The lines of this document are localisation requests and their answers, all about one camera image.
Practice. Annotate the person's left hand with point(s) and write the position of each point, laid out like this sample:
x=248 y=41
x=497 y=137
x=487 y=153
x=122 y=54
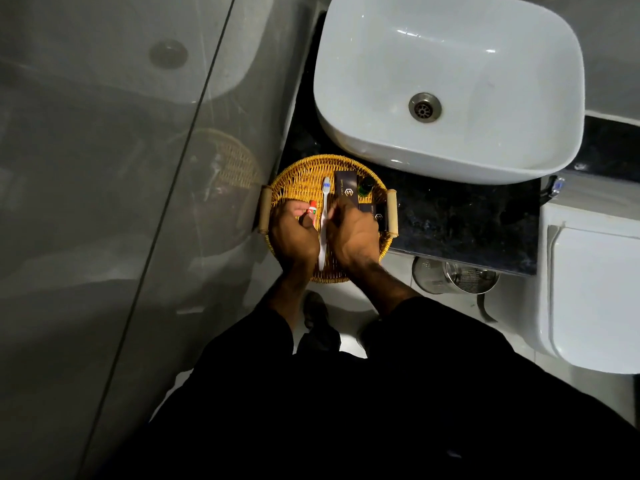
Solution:
x=292 y=242

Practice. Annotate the steel trash bin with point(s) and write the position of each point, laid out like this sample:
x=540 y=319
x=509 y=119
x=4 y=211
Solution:
x=450 y=277

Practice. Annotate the person's black clothing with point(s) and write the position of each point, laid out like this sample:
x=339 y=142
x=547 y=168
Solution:
x=425 y=394

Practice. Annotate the person's left forearm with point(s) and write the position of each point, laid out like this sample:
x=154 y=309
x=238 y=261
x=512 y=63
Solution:
x=290 y=294

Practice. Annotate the person's black shoe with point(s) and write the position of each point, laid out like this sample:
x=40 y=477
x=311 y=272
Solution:
x=320 y=324

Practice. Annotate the person's right fingers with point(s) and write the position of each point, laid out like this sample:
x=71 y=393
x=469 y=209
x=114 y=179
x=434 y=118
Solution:
x=341 y=208

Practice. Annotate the small green bottle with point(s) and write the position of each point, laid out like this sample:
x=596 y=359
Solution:
x=366 y=186

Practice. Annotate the metal sink drain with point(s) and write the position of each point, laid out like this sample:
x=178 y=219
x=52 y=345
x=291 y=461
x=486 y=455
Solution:
x=425 y=107

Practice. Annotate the glass shower partition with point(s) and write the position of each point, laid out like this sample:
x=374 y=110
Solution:
x=100 y=219

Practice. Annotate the chrome flush button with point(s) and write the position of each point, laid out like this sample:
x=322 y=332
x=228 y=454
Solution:
x=557 y=185

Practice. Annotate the person's left fingers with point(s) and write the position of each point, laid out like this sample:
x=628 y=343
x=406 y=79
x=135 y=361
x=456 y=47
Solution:
x=292 y=208

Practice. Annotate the white toilet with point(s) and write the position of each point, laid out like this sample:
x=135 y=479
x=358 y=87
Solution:
x=590 y=294

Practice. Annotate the white ceramic sink basin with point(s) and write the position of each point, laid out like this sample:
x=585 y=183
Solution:
x=475 y=54

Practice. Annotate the dark toiletry box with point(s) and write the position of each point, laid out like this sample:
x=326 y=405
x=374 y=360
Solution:
x=346 y=183
x=377 y=214

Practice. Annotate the small red white toothpaste tube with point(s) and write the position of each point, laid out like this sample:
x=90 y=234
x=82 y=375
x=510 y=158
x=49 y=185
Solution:
x=312 y=208

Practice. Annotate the white toothbrush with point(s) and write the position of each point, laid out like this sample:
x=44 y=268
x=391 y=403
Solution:
x=323 y=234

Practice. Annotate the person's right forearm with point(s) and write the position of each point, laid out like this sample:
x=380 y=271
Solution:
x=382 y=289

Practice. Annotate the person's right hand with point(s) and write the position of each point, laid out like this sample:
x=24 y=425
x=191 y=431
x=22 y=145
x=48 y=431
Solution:
x=355 y=237

